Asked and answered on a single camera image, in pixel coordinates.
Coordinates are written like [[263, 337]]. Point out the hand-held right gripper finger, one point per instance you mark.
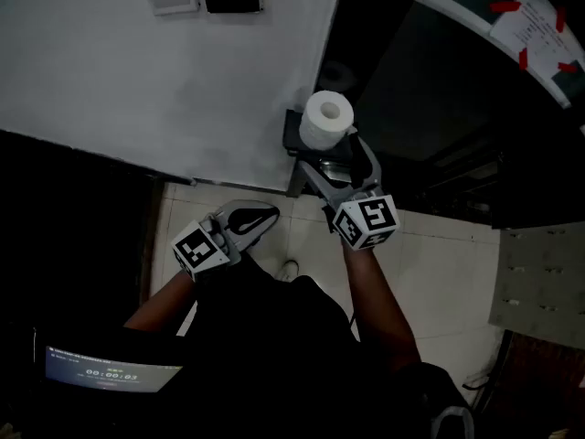
[[371, 168], [322, 182]]

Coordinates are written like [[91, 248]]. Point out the person's black clothing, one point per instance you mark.
[[274, 345]]

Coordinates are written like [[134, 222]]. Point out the person's white shoe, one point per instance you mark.
[[288, 270]]

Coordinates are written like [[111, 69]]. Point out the grey perforated panel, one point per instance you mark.
[[539, 286]]

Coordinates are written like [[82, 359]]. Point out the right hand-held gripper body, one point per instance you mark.
[[365, 220]]

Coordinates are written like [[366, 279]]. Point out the tablet with timer screen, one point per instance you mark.
[[109, 373]]

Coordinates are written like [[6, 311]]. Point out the white toilet paper roll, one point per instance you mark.
[[320, 131]]

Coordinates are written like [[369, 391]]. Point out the white framed glass door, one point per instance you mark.
[[471, 18]]

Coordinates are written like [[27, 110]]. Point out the person's right forearm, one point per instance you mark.
[[377, 300]]

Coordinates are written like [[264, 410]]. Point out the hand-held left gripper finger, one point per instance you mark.
[[260, 232], [249, 204]]

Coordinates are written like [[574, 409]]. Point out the person's left forearm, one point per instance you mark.
[[164, 297]]

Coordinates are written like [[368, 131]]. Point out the black toilet paper holder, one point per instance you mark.
[[291, 131]]

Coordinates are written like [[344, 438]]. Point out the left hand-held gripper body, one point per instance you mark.
[[198, 250]]

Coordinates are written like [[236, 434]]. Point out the paper notice with red tape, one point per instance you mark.
[[535, 35]]

